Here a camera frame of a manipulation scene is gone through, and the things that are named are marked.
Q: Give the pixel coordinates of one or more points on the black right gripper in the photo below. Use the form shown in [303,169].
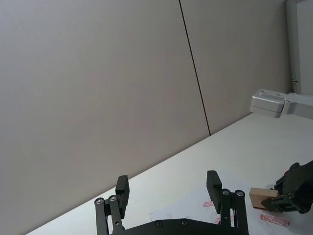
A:
[299,186]

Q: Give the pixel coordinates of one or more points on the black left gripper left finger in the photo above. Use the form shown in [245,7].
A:
[121,195]

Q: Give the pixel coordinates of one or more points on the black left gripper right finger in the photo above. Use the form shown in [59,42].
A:
[213,188]

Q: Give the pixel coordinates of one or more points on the small wooden block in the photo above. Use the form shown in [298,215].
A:
[260,197]

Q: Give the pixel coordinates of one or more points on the small red sticker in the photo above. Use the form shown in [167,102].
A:
[208,204]
[217,220]

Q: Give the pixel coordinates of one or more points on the long red sticker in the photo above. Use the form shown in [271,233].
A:
[275,219]

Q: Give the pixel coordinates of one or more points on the grey door frame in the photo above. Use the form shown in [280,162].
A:
[293,44]

